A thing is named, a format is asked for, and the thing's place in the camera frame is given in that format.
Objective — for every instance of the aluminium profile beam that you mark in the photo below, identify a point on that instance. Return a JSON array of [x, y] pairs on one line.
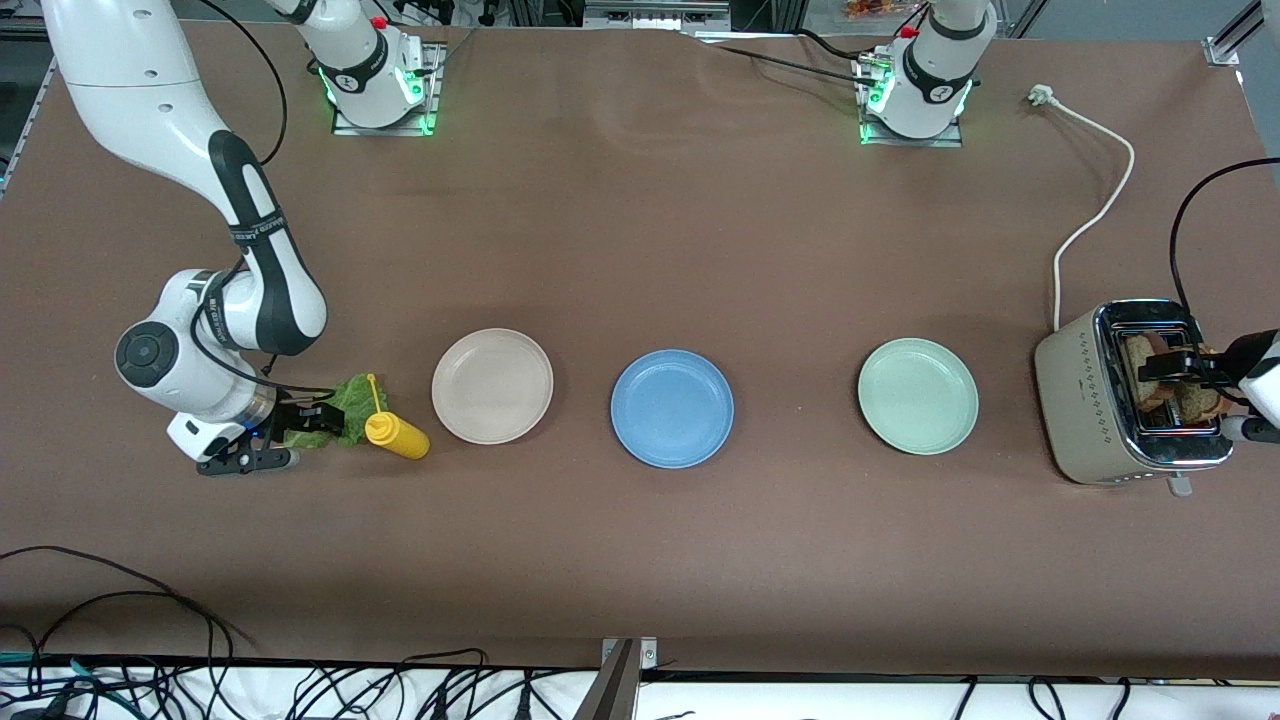
[[655, 15]]

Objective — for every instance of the silver table clamp bracket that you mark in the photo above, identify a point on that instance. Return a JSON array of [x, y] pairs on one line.
[[648, 652]]

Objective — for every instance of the beige chrome toaster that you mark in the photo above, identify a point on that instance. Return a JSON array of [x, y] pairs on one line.
[[1075, 400]]

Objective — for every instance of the green lettuce leaf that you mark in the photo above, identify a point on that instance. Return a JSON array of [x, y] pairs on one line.
[[350, 400]]

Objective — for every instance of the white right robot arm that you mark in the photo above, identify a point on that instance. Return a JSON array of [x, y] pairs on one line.
[[140, 90]]

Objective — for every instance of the beige round plate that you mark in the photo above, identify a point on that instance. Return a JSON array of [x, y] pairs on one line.
[[492, 386]]

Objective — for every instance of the aluminium table edge rail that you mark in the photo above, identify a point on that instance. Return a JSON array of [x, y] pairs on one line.
[[25, 135]]

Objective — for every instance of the aluminium corner frame profile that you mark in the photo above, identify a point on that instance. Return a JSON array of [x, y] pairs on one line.
[[1222, 50]]

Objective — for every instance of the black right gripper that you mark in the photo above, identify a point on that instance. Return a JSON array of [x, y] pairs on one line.
[[283, 413]]

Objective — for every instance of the blue round plate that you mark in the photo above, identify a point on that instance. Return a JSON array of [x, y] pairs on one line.
[[672, 408]]

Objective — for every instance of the green round plate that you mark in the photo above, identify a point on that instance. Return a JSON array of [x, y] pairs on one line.
[[918, 396]]

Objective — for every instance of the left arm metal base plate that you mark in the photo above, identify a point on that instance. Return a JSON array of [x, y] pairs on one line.
[[910, 142]]

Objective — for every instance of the orange packet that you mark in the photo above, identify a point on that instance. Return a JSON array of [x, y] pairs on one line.
[[878, 8]]

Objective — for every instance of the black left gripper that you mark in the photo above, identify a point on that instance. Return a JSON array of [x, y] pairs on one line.
[[1233, 359]]

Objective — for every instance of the brown bread slice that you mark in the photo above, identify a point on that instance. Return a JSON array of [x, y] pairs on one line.
[[1195, 403], [1150, 395]]

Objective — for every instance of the grey metal post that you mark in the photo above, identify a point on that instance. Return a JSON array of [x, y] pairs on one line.
[[610, 695]]

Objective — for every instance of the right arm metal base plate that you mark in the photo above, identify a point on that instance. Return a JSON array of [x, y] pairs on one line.
[[432, 90]]

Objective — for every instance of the yellow mustard squeeze bottle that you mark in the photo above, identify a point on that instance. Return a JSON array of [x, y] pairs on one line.
[[400, 438]]

